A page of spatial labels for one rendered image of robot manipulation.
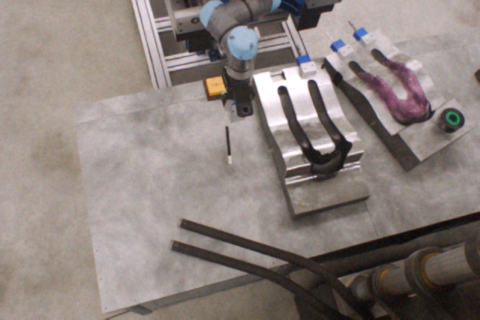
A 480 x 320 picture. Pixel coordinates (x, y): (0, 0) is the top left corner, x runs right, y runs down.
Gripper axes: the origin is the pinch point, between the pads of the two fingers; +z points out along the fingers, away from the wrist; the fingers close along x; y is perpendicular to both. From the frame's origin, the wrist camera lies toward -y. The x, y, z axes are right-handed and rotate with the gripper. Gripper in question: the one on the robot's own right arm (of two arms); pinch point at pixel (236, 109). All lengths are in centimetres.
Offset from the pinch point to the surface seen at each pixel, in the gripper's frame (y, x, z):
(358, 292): -63, -22, 11
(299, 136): -12.0, -18.2, 4.5
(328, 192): -31.6, -22.7, 8.9
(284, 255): -47.2, -2.0, 4.0
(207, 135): -0.5, 9.7, 15.0
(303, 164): -22.6, -15.4, 1.7
